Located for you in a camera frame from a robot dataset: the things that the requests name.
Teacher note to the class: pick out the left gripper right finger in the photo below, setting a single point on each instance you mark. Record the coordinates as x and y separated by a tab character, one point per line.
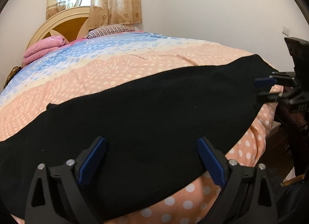
246	194

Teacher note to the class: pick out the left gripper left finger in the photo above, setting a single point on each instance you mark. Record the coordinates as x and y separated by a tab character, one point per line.
54	195

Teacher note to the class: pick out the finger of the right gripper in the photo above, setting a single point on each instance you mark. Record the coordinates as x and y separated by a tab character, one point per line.
265	82
265	97

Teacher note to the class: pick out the black pants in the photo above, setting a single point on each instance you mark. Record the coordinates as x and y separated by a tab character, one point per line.
150	170

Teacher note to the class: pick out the brown patterned bag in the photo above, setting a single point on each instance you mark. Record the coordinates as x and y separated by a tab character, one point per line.
13	72

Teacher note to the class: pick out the polka dot bed cover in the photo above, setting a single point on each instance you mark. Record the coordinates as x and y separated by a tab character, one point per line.
92	66

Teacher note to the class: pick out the striped pillow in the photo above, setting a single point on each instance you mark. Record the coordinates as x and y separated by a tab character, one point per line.
109	30

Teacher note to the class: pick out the folded pink blanket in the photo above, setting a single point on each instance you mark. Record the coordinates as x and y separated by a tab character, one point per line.
41	48

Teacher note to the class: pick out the beige wooden headboard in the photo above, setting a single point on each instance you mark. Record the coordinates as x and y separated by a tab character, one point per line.
72	24

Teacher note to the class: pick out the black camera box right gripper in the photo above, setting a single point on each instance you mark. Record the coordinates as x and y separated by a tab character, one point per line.
299	50

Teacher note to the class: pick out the white wall switch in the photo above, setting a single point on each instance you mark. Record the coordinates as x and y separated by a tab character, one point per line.
285	31

